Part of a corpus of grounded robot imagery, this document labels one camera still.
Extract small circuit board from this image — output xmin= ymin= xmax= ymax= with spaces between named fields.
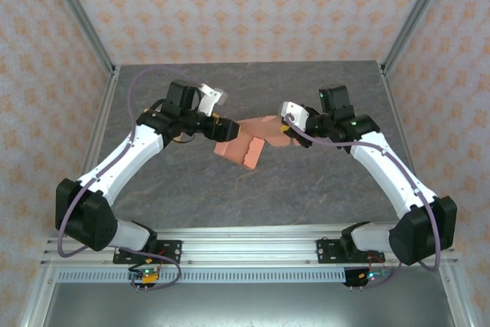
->
xmin=358 ymin=268 xmax=390 ymax=283
xmin=129 ymin=265 xmax=161 ymax=286

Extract grey slotted cable duct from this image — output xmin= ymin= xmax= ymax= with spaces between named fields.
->
xmin=56 ymin=268 xmax=430 ymax=284

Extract aluminium mounting rail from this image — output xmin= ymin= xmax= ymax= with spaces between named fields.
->
xmin=40 ymin=227 xmax=459 ymax=267

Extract pink cardboard paper box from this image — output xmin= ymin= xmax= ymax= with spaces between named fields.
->
xmin=213 ymin=114 xmax=302 ymax=172

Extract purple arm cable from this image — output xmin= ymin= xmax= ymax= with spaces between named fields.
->
xmin=285 ymin=114 xmax=441 ymax=289
xmin=56 ymin=66 xmax=204 ymax=292

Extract aluminium table side rail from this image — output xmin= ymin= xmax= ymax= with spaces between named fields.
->
xmin=378 ymin=62 xmax=437 ymax=236
xmin=59 ymin=66 xmax=122 ymax=236

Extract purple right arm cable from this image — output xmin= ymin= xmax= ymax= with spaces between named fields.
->
xmin=285 ymin=114 xmax=441 ymax=289

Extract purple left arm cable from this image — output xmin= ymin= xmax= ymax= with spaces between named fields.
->
xmin=56 ymin=66 xmax=204 ymax=292

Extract aluminium frame post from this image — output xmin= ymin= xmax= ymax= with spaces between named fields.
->
xmin=41 ymin=0 xmax=116 ymax=75
xmin=381 ymin=0 xmax=456 ymax=75

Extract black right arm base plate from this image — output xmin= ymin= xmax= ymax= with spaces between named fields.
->
xmin=316 ymin=238 xmax=386 ymax=265

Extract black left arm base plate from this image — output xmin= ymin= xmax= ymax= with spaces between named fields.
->
xmin=113 ymin=240 xmax=183 ymax=265

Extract grey metal panel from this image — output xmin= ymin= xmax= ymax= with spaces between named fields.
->
xmin=38 ymin=283 xmax=460 ymax=327

